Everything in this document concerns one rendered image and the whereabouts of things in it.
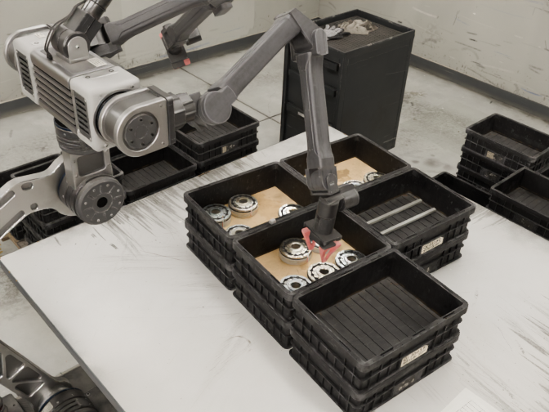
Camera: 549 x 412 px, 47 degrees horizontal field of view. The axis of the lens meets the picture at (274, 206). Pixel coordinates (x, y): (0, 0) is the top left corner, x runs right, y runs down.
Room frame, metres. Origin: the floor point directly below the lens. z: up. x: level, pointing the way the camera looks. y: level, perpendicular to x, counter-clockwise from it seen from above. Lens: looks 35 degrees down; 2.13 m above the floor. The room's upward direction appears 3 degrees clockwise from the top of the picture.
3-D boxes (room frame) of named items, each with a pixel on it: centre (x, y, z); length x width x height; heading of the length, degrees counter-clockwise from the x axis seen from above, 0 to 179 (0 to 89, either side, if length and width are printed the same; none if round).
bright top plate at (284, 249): (1.58, -0.07, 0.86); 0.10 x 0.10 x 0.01
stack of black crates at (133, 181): (2.62, 0.63, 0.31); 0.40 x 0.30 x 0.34; 134
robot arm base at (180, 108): (1.32, 0.25, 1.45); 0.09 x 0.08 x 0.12; 44
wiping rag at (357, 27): (3.63, -0.43, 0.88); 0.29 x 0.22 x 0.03; 134
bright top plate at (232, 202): (1.81, 0.11, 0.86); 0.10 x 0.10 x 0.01
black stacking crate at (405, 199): (1.76, -0.44, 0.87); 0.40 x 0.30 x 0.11; 128
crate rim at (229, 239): (1.75, 0.06, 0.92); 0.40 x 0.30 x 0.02; 128
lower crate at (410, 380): (1.28, -0.31, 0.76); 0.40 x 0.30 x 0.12; 128
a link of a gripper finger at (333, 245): (1.43, -0.15, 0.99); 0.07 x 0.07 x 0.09; 36
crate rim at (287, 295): (1.52, -0.12, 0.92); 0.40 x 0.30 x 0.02; 128
